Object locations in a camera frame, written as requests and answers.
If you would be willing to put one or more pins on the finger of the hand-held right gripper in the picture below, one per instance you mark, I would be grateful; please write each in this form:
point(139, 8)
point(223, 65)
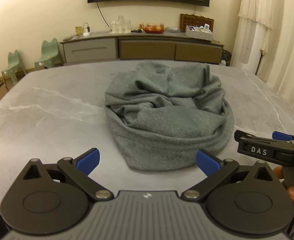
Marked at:
point(259, 148)
point(282, 136)

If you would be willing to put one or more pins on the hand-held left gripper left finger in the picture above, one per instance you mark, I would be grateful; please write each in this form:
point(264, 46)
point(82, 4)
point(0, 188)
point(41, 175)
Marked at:
point(90, 158)

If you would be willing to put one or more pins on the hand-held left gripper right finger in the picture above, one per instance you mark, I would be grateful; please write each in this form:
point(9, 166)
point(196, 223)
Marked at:
point(205, 161)

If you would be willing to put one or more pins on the grey knit garment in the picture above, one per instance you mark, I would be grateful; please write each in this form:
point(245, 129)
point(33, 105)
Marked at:
point(167, 120)

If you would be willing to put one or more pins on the cream curtain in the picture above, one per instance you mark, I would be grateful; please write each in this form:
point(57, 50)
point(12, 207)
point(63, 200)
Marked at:
point(282, 42)

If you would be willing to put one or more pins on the white standing air conditioner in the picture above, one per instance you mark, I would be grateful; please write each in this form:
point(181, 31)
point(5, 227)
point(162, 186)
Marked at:
point(250, 45)

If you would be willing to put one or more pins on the black bin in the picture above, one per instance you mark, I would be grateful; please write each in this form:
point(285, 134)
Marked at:
point(226, 57)

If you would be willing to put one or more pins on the green child chair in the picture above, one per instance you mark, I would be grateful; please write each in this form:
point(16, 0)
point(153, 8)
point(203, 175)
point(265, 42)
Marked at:
point(50, 52)
point(14, 62)

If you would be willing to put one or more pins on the grey and brown sideboard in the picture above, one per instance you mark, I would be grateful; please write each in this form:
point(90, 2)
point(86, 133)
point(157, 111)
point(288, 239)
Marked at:
point(147, 50)

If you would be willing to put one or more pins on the white storage basket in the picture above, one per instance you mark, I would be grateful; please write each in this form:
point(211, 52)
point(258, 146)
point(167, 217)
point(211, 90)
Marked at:
point(199, 33)

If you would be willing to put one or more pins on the white kettle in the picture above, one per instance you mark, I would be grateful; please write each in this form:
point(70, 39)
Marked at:
point(86, 30)

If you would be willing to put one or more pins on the grey dish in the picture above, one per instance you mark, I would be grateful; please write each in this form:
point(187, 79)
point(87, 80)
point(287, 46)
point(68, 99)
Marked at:
point(173, 29)

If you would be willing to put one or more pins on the glass pitcher and cups set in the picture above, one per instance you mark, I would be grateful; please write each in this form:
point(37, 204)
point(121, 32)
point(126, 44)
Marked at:
point(120, 26)

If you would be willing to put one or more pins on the wooden framed board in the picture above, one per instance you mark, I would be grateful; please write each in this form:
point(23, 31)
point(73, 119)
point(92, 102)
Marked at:
point(189, 20)

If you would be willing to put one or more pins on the red fruit bowl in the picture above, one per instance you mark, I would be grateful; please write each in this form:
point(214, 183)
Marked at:
point(154, 28)

